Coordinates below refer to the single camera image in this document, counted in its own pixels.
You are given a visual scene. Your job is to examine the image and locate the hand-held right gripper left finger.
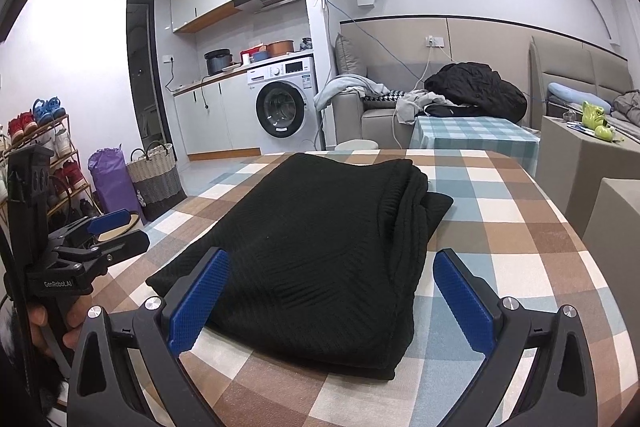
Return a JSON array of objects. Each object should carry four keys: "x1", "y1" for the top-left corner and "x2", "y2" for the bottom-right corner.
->
[{"x1": 67, "y1": 247, "x2": 236, "y2": 427}]

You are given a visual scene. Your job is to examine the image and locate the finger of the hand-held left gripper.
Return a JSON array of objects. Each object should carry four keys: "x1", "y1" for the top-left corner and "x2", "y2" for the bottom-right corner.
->
[
  {"x1": 50, "y1": 230, "x2": 151, "y2": 271},
  {"x1": 47, "y1": 209, "x2": 132, "y2": 249}
]

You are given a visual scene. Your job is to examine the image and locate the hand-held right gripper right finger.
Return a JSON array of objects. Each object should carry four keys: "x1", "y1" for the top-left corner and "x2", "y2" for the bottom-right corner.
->
[{"x1": 432, "y1": 248, "x2": 601, "y2": 427}]

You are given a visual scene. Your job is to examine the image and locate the black knit sweater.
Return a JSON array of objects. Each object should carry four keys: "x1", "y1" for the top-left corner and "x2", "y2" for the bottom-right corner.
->
[{"x1": 145, "y1": 152, "x2": 453, "y2": 380}]

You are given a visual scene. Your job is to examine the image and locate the person's left hand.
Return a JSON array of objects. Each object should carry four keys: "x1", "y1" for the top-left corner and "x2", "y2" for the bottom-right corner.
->
[{"x1": 27, "y1": 289, "x2": 96, "y2": 350}]

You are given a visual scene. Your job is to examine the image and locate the purple bag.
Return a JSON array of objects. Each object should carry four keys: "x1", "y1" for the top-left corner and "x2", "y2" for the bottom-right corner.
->
[{"x1": 88, "y1": 146, "x2": 146, "y2": 225}]

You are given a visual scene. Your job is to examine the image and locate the wooden shoe rack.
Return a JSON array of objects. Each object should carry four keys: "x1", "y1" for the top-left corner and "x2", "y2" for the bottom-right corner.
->
[{"x1": 0, "y1": 114, "x2": 98, "y2": 228}]

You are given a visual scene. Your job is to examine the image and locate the woven laundry basket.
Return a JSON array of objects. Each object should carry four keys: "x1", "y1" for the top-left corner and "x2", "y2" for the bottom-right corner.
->
[{"x1": 126, "y1": 142, "x2": 188, "y2": 223}]

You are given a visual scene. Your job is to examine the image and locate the brown and blue checked tablecloth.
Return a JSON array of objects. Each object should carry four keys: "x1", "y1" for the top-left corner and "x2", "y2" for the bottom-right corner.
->
[{"x1": 50, "y1": 148, "x2": 640, "y2": 427}]

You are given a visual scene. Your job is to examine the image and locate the white base cabinets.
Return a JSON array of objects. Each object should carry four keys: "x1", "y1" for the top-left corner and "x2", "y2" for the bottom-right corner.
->
[{"x1": 172, "y1": 77, "x2": 261, "y2": 158}]

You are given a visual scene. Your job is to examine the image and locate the dark door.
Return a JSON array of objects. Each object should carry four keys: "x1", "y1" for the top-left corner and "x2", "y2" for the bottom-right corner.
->
[{"x1": 126, "y1": 0, "x2": 173, "y2": 152}]

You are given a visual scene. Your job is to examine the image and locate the grey cabinet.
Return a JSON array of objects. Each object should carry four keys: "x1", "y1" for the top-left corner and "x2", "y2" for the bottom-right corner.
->
[
  {"x1": 535, "y1": 114, "x2": 640, "y2": 228},
  {"x1": 582, "y1": 177, "x2": 640, "y2": 298}
]

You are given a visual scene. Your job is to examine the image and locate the blue and white checked tablecloth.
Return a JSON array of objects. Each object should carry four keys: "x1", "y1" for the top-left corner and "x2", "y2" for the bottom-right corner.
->
[{"x1": 409, "y1": 116, "x2": 541, "y2": 178}]

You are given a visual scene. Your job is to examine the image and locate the round white stool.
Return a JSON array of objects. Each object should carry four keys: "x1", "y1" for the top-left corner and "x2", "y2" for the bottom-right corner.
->
[{"x1": 335, "y1": 138, "x2": 381, "y2": 152}]

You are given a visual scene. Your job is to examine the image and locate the light grey garment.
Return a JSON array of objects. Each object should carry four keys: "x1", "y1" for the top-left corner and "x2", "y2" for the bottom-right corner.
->
[{"x1": 395, "y1": 89, "x2": 451, "y2": 125}]

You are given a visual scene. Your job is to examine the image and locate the white washing machine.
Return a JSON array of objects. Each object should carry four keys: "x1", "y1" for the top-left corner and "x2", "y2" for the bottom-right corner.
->
[{"x1": 246, "y1": 56, "x2": 323, "y2": 154}]

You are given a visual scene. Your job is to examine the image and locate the grey sofa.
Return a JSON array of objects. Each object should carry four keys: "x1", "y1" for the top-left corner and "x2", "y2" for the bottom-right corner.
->
[{"x1": 330, "y1": 32, "x2": 528, "y2": 150}]

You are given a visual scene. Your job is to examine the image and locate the black padded jacket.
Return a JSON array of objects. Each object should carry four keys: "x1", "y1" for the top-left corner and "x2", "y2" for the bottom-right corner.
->
[{"x1": 424, "y1": 62, "x2": 528, "y2": 120}]

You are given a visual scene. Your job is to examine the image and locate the houndstooth cushion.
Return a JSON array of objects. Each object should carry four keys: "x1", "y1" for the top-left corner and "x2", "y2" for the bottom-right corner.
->
[{"x1": 364, "y1": 88, "x2": 411, "y2": 104}]

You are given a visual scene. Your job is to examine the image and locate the green plush toy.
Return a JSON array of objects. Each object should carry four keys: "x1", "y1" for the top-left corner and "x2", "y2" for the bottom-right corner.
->
[{"x1": 580, "y1": 101, "x2": 617, "y2": 142}]

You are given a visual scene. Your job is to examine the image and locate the light blue pillow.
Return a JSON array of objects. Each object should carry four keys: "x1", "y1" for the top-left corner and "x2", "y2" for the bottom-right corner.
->
[{"x1": 546, "y1": 82, "x2": 613, "y2": 112}]

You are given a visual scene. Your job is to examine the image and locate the pale grey hoodie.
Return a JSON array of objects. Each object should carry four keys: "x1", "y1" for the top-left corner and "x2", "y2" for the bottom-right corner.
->
[{"x1": 314, "y1": 74, "x2": 391, "y2": 112}]

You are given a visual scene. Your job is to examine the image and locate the grey duvet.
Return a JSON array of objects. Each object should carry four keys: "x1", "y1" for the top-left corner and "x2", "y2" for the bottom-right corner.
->
[{"x1": 611, "y1": 89, "x2": 640, "y2": 128}]

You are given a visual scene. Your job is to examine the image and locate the beige padded headboard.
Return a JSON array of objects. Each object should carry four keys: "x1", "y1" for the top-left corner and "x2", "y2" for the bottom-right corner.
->
[{"x1": 527, "y1": 36, "x2": 640, "y2": 118}]

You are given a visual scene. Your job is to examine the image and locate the grey sofa cushion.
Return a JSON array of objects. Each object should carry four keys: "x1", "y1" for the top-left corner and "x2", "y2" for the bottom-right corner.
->
[{"x1": 334, "y1": 33, "x2": 368, "y2": 80}]

